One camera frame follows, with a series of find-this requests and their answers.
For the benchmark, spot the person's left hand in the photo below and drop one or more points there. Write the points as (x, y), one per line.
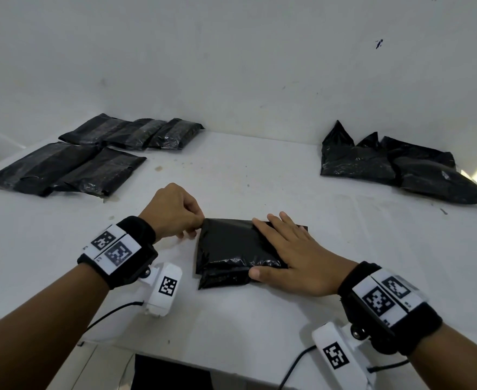
(173, 211)

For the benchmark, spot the person's right hand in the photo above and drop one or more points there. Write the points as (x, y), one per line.
(311, 268)

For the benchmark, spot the black packet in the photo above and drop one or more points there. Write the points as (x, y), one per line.
(177, 136)
(230, 247)

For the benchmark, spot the glossy black plastic bag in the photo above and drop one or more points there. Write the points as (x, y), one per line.
(100, 172)

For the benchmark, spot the crinkled black plastic bag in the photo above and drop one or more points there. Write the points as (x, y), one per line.
(137, 134)

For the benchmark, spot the row of black plastic packets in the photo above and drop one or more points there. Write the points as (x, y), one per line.
(364, 162)

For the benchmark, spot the person's left forearm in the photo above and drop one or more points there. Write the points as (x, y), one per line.
(35, 324)

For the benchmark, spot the person's right forearm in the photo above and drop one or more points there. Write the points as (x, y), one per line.
(457, 357)

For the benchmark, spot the black left wristband with markers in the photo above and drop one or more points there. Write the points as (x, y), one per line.
(141, 231)

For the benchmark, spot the black wristband with markers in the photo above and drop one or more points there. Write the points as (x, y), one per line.
(141, 231)
(417, 333)

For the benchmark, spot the black right wristband with markers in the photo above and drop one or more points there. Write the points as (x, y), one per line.
(417, 333)

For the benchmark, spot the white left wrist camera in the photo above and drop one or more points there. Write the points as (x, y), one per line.
(161, 304)

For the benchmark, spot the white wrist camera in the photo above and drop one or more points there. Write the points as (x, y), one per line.
(352, 373)
(161, 304)

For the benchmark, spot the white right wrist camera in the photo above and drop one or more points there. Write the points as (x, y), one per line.
(352, 373)

